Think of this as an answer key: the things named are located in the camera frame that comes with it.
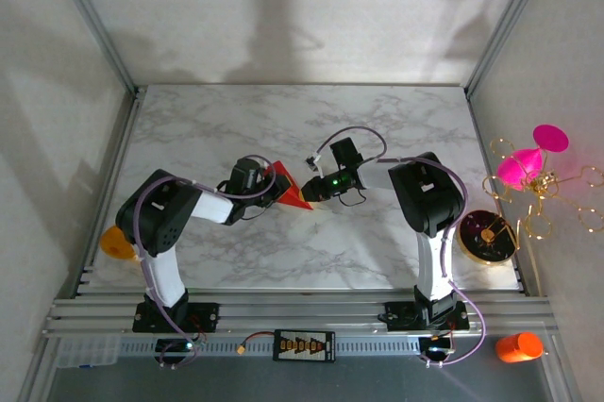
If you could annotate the red paper sheet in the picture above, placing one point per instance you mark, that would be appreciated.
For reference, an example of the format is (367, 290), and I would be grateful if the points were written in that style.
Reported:
(295, 199)

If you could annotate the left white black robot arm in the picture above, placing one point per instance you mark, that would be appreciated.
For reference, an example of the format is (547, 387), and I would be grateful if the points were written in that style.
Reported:
(165, 274)

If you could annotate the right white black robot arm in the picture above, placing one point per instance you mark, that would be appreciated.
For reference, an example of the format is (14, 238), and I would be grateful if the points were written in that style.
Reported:
(431, 265)

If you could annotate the orange cup left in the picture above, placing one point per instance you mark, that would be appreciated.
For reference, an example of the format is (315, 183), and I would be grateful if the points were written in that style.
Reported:
(115, 242)

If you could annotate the black power distribution board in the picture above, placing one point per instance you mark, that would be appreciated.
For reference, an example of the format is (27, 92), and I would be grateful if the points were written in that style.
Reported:
(304, 345)

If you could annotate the black round gold-rimmed dish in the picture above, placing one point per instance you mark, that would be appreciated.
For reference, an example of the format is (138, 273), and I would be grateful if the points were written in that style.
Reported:
(486, 237)

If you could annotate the slotted aluminium strip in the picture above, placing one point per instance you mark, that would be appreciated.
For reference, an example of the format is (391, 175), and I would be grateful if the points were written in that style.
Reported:
(377, 347)

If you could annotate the small black controller box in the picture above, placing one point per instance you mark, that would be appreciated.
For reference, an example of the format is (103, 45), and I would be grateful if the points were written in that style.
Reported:
(434, 346)
(172, 346)

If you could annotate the magenta cone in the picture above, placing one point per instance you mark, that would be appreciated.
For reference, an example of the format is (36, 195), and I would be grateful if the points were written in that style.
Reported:
(516, 168)

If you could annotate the magenta round disc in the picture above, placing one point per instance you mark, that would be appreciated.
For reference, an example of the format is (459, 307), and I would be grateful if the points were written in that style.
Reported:
(551, 138)

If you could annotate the clear plastic organizer box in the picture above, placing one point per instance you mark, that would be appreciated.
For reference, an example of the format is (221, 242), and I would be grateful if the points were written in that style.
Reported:
(87, 352)

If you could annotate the orange plastic cylinder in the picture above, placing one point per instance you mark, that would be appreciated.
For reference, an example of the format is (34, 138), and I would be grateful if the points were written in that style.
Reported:
(519, 347)

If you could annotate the aluminium rail base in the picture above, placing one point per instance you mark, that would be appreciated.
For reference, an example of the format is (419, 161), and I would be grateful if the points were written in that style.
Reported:
(302, 312)

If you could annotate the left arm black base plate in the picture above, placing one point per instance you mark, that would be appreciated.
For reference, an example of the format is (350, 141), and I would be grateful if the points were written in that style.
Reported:
(203, 317)

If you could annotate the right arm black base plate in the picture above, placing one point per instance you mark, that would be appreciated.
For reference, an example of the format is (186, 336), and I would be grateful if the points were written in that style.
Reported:
(401, 317)

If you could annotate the aluminium frame post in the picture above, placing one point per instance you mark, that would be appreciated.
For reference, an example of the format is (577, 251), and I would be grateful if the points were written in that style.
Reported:
(94, 20)
(507, 20)

